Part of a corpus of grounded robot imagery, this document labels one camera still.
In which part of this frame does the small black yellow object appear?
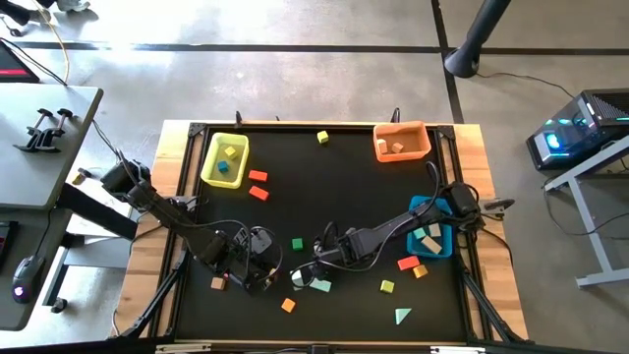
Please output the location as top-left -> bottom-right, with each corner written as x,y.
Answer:
71,167 -> 94,187

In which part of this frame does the black keyboard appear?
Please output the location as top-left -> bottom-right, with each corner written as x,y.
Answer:
0,220 -> 20,270

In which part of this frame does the black floor cable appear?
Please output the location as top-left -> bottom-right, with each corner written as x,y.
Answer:
474,71 -> 576,99

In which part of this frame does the orange plastic bin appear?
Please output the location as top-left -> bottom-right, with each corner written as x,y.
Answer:
372,120 -> 432,164

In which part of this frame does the black support beam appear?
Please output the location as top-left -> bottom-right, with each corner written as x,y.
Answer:
57,183 -> 140,241

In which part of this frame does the black desk cable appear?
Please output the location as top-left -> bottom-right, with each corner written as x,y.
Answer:
90,119 -> 124,161

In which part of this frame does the black computer tower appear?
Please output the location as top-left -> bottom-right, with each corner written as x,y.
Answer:
525,88 -> 629,172

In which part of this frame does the yellow cable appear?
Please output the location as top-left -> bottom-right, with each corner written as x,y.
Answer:
29,0 -> 71,85

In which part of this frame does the yellow plastic bin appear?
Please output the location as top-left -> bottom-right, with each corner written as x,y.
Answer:
200,132 -> 251,191

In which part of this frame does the grey desk leg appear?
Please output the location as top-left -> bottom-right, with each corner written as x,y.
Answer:
41,215 -> 135,307

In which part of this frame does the grey side desk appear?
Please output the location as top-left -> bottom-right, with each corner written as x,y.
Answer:
0,83 -> 104,331

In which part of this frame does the blue plastic bin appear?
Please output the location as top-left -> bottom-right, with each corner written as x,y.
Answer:
406,195 -> 455,260

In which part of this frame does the black monitor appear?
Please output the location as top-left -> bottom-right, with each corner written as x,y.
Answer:
0,39 -> 40,84

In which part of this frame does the black monitor cable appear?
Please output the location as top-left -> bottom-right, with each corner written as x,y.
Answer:
0,36 -> 70,89

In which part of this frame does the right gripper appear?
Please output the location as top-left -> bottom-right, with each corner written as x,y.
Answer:
290,230 -> 365,288

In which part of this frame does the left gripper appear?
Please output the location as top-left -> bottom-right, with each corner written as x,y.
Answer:
228,225 -> 284,297

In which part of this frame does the black computer mouse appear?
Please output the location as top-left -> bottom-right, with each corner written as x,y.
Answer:
11,254 -> 47,305

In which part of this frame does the black C-clamp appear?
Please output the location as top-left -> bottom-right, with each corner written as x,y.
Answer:
13,107 -> 54,153
33,107 -> 75,151

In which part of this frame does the white desk frame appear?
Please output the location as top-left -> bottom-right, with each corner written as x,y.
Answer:
543,135 -> 629,289

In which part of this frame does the silver metal bracket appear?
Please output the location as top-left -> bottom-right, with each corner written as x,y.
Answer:
155,342 -> 212,354
430,345 -> 487,354

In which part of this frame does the black pole stand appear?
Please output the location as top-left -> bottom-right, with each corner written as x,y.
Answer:
443,0 -> 513,80

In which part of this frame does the black table mat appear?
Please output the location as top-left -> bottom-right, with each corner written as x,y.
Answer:
176,128 -> 467,344

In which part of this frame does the person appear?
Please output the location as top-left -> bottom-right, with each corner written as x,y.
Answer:
0,0 -> 92,27

